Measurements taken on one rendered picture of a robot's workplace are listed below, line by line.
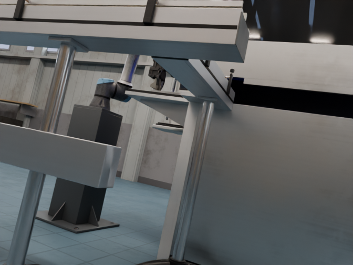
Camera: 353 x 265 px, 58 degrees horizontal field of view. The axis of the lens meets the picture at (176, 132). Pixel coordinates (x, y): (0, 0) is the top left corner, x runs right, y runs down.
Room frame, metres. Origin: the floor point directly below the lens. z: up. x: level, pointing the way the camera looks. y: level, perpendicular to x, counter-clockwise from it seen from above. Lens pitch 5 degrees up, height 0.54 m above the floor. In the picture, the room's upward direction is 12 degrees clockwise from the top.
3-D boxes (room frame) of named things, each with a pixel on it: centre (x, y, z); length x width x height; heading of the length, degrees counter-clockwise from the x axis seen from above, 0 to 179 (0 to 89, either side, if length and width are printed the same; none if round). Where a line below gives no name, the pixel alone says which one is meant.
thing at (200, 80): (1.27, -0.06, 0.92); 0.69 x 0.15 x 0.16; 158
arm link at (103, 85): (2.28, 0.57, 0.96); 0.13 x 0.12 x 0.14; 121
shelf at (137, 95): (2.05, -0.02, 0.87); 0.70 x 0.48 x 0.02; 158
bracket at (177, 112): (1.82, 0.08, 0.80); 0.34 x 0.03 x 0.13; 68
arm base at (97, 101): (2.28, 0.57, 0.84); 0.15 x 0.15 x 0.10
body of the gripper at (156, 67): (1.87, 0.18, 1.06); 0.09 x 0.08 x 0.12; 68
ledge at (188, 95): (1.56, -0.07, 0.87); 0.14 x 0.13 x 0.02; 68
